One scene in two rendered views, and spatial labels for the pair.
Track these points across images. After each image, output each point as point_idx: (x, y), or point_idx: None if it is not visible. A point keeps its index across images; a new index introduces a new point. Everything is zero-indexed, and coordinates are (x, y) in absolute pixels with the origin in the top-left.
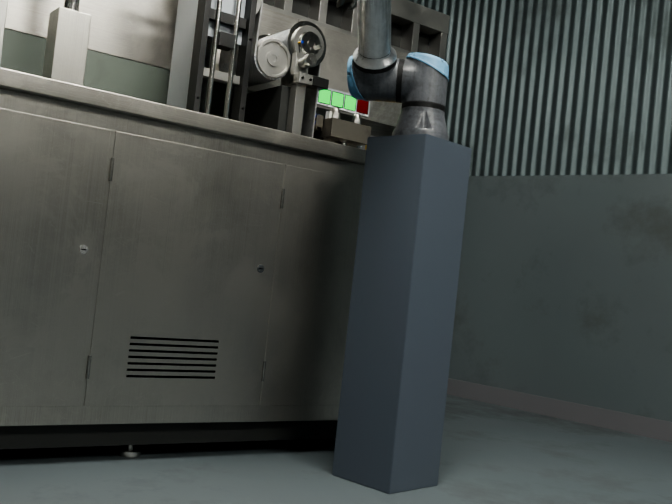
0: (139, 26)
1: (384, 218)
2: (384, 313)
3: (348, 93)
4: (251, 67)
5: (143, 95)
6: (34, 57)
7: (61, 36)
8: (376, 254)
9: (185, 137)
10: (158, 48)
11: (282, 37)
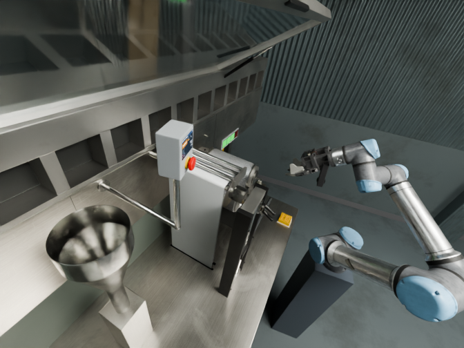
0: (137, 199)
1: (316, 294)
2: (306, 313)
3: (232, 133)
4: (228, 209)
5: (149, 226)
6: (73, 288)
7: (130, 334)
8: (308, 300)
9: None
10: (152, 198)
11: None
